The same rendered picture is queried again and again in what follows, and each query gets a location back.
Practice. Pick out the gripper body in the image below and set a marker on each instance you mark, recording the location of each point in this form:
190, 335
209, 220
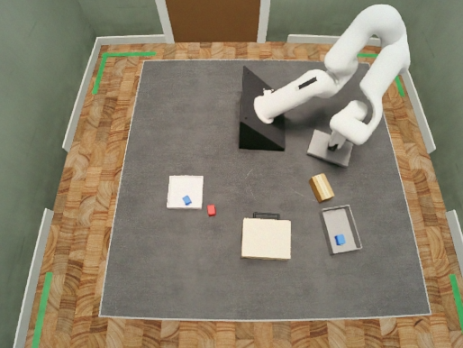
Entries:
336, 138

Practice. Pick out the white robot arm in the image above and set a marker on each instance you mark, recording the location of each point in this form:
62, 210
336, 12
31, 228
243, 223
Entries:
342, 63

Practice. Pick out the small red block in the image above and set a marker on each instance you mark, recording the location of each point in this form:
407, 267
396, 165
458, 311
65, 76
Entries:
211, 210

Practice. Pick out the small blue block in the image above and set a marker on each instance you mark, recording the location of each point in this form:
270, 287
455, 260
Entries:
187, 200
339, 239

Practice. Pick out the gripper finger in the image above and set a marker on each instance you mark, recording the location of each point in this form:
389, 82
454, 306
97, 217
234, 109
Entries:
333, 148

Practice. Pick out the brown cardboard box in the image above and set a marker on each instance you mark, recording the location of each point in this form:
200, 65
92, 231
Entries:
321, 188

